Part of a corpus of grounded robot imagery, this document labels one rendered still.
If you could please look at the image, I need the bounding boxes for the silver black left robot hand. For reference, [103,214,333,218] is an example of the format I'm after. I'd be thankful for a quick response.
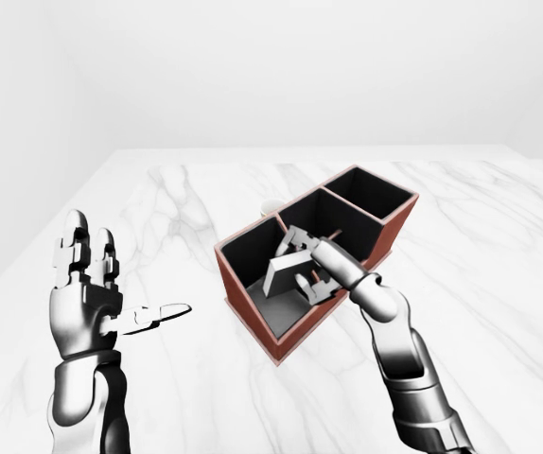
[49,209,193,362]

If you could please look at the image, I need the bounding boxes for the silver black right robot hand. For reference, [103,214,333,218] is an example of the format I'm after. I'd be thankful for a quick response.
[275,224,370,306]

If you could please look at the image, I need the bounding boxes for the grey white book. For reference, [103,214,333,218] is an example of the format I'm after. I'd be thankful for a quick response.
[261,249,314,299]

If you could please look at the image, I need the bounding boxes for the red-brown desk caddy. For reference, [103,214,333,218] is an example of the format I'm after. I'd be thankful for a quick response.
[213,164,419,368]

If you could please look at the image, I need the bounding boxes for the pale round cup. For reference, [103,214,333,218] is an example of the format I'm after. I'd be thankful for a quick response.
[259,199,286,218]

